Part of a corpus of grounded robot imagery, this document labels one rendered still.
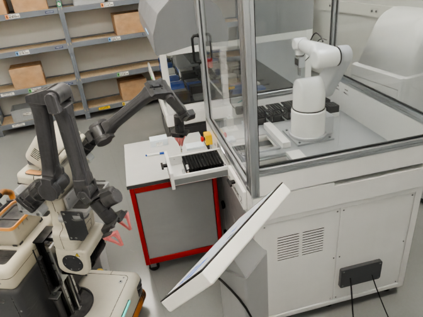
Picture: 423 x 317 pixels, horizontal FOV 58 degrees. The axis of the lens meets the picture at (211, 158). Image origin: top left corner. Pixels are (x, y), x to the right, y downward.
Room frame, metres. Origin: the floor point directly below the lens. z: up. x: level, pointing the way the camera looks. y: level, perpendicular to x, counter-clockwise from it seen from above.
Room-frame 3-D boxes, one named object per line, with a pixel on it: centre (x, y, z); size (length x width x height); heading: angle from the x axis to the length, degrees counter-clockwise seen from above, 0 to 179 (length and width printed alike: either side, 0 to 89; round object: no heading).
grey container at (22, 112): (5.23, 2.55, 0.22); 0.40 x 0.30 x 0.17; 108
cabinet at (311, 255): (2.04, -0.54, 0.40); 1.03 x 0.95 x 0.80; 10
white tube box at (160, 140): (2.56, 0.38, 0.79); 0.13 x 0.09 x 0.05; 101
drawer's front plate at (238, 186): (1.70, -0.12, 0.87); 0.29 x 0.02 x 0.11; 10
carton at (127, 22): (5.75, 1.00, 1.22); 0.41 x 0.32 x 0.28; 108
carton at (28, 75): (5.28, 2.41, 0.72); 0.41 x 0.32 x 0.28; 108
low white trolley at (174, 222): (2.35, 0.31, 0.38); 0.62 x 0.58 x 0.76; 10
